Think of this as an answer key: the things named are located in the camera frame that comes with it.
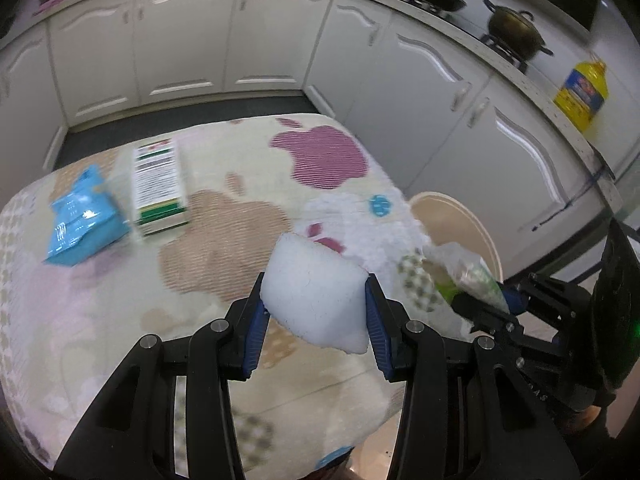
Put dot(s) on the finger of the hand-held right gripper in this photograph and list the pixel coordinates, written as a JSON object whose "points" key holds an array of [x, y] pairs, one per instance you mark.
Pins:
{"points": [[487, 317], [550, 292]]}

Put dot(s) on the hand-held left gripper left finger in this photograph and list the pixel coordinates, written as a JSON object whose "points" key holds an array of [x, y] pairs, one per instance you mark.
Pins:
{"points": [[256, 330]]}

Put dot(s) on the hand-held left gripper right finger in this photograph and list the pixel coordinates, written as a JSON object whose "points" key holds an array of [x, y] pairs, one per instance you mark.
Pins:
{"points": [[377, 340]]}

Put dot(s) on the clear green plastic wrapper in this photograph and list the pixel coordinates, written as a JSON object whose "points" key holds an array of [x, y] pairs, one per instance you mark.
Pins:
{"points": [[470, 275]]}

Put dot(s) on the white foam block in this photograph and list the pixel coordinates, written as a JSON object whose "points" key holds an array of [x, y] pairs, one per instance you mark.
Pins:
{"points": [[315, 295]]}

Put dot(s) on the beige round stool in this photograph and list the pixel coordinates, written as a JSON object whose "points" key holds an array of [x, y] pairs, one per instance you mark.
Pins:
{"points": [[450, 220]]}

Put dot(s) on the person's right hand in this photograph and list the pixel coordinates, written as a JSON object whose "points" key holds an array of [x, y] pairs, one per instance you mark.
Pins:
{"points": [[587, 419]]}

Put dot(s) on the person's dark clothing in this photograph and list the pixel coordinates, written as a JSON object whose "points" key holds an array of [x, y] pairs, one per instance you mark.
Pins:
{"points": [[600, 450]]}

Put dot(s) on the white green carton box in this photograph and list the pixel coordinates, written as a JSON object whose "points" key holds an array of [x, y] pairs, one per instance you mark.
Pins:
{"points": [[157, 180]]}

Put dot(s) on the yellow cooking oil bottle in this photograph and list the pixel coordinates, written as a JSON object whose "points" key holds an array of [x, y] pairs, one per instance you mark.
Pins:
{"points": [[582, 92]]}

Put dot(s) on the blue plastic packet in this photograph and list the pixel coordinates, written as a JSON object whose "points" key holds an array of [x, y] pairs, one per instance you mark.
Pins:
{"points": [[82, 220]]}

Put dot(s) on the row of white cabinet doors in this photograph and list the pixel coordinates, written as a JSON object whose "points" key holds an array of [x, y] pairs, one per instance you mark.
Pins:
{"points": [[425, 110]]}

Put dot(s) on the gas stove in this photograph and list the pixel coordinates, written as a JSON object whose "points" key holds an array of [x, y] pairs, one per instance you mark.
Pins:
{"points": [[505, 52]]}

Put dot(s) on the dark brass pot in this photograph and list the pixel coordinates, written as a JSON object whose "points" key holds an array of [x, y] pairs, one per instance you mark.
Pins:
{"points": [[515, 27]]}

